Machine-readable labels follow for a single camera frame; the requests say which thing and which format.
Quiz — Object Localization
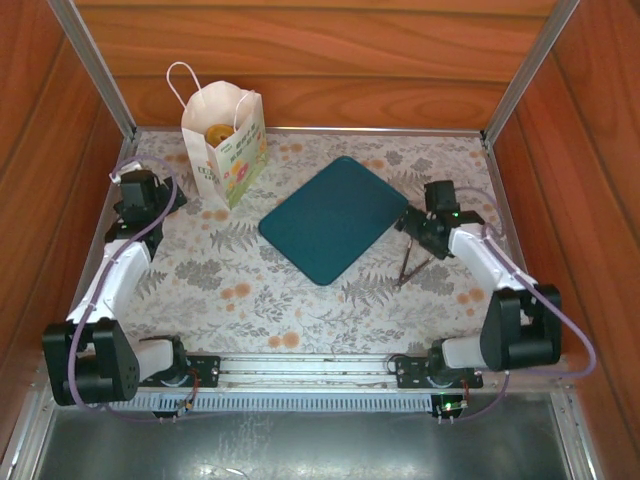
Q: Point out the steel sheet panel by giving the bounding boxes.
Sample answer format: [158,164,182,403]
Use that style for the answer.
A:
[29,394,601,480]

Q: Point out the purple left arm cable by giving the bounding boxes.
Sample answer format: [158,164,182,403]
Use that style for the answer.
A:
[67,154,201,425]

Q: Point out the small circuit board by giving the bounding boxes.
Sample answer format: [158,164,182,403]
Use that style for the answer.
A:
[152,398,197,420]
[432,394,471,420]

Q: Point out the white-tipped metal tongs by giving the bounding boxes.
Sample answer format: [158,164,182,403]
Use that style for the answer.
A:
[393,237,436,289]

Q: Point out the white flower-print paper bag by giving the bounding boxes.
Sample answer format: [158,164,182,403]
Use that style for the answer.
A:
[166,60,269,211]

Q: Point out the teal rectangular mat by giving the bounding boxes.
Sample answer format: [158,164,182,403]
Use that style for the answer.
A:
[258,155,410,287]

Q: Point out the white slotted cable duct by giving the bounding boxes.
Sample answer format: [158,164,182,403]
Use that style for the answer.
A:
[49,392,551,414]

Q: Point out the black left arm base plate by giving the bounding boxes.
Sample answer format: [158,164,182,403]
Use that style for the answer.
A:
[128,349,222,389]

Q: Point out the aluminium frame post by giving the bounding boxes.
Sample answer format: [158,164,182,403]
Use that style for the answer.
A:
[480,0,584,146]
[47,0,139,142]

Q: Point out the aluminium mounting beam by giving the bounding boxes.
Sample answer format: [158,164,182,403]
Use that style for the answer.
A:
[32,351,574,396]

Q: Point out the floral print tablecloth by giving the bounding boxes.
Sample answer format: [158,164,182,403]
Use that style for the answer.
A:
[79,130,544,355]

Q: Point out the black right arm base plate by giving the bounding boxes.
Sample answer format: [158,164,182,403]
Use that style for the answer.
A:
[394,354,485,390]

